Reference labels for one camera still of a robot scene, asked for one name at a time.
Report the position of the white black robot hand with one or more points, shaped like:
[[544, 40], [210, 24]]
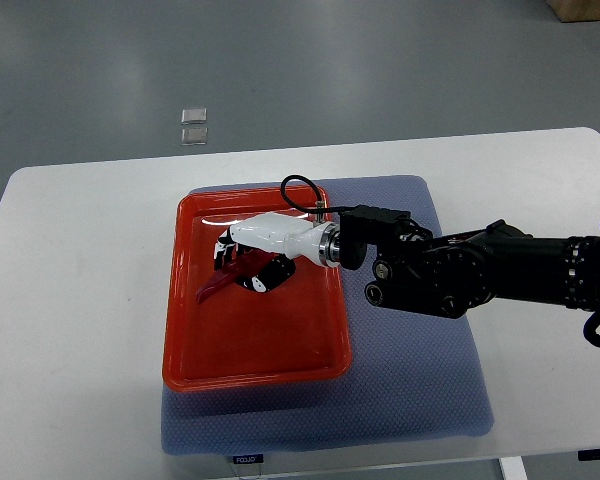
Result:
[[288, 237]]

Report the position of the red pepper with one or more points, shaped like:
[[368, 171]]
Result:
[[242, 271]]

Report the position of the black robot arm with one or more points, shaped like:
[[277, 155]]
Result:
[[416, 271]]

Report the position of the red plastic tray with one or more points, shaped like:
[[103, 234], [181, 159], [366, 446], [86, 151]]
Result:
[[237, 338]]

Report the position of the upper metal floor plate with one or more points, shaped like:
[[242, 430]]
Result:
[[194, 115]]

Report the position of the blue-grey mesh mat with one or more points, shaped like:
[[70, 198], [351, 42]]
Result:
[[412, 377]]

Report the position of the black table label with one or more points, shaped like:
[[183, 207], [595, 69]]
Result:
[[249, 459]]

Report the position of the white table leg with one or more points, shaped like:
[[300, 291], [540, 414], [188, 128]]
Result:
[[512, 468]]

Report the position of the cardboard box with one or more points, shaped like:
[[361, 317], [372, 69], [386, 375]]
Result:
[[570, 11]]

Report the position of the black table control panel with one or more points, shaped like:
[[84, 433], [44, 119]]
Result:
[[588, 455]]

